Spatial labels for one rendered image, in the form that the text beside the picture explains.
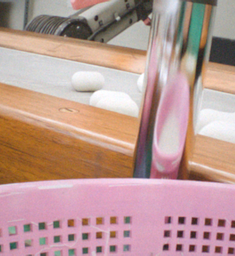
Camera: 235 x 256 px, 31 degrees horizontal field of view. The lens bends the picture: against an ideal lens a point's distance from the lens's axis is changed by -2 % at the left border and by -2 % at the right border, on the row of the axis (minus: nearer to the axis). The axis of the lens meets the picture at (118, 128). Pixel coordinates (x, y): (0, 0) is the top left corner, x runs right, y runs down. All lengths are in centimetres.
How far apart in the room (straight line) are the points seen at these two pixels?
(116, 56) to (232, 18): 194
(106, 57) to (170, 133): 49
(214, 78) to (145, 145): 41
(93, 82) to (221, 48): 212
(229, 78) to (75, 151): 37
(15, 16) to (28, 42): 264
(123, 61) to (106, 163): 43
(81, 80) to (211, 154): 25
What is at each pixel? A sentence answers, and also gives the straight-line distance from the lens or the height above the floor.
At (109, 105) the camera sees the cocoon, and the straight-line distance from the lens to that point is 32.
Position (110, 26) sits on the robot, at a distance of 108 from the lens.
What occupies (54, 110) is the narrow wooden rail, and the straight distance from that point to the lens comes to 25.
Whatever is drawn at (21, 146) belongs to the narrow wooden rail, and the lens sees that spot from 24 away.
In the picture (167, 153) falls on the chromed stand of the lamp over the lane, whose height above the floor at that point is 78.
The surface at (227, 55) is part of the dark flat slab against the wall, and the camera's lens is 252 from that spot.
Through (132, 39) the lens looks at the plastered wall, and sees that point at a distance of 278.
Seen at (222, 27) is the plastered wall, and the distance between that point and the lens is 256.
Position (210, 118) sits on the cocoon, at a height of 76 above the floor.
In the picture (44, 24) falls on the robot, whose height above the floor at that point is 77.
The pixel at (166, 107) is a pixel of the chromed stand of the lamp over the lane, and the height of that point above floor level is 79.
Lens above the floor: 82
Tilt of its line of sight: 15 degrees down
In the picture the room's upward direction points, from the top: 7 degrees clockwise
